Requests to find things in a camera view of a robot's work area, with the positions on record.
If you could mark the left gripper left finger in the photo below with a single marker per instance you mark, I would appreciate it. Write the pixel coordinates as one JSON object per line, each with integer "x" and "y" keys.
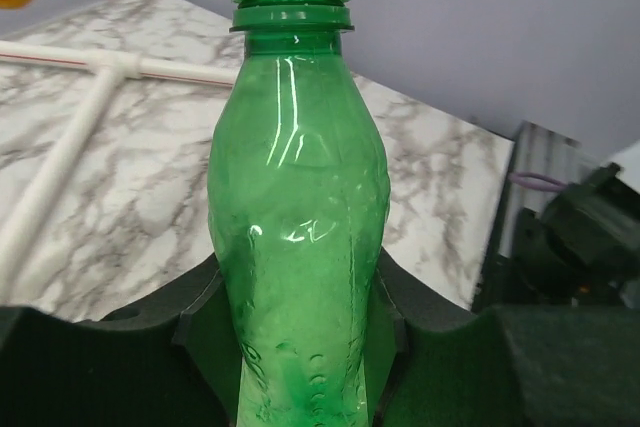
{"x": 168, "y": 359}

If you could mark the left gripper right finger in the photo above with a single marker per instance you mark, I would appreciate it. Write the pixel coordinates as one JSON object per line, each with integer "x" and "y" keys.
{"x": 433, "y": 363}

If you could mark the green plastic bottle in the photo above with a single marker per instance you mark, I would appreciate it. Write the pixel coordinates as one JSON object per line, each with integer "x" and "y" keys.
{"x": 298, "y": 194}

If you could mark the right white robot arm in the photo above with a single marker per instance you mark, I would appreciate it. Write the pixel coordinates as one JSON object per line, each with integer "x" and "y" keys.
{"x": 583, "y": 247}

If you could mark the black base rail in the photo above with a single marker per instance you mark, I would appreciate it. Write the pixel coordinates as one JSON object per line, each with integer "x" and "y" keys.
{"x": 541, "y": 163}

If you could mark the white PVC pipe frame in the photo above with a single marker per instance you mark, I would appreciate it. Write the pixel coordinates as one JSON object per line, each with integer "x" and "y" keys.
{"x": 111, "y": 68}

